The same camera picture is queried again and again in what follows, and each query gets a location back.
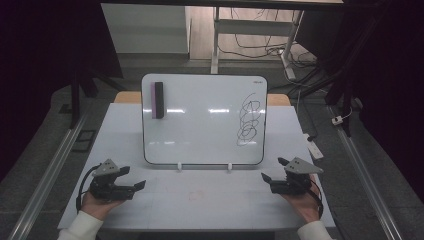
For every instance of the aluminium rail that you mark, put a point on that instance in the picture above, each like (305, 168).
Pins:
(366, 181)
(50, 173)

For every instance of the white whiteboard stand clip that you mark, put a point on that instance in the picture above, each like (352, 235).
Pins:
(179, 166)
(229, 166)

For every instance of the black metal stand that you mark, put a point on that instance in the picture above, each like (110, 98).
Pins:
(346, 96)
(75, 100)

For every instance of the white whiteboard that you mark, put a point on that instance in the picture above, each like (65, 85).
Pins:
(203, 133)

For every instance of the white power strip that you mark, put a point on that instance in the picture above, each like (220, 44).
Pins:
(315, 150)

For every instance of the person's left hand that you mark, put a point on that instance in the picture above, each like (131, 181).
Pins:
(98, 206)

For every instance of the white plug adapter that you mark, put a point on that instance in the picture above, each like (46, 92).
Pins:
(337, 120)

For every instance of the person's right hand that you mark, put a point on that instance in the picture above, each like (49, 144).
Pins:
(305, 206)

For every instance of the wooden board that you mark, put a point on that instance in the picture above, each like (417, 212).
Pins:
(128, 97)

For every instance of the purple whiteboard eraser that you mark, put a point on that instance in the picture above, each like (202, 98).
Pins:
(158, 100)

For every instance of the white cabinet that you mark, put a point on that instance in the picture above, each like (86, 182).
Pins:
(145, 30)

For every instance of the black floor frame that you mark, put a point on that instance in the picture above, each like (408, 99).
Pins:
(84, 140)

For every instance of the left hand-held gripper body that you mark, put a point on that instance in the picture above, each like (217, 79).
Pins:
(106, 190)

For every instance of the white desk frame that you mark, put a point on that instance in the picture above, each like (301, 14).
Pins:
(253, 27)

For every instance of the black curtain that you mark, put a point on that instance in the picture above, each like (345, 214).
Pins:
(40, 50)
(390, 66)

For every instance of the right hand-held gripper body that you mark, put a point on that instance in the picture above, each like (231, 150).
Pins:
(295, 183)

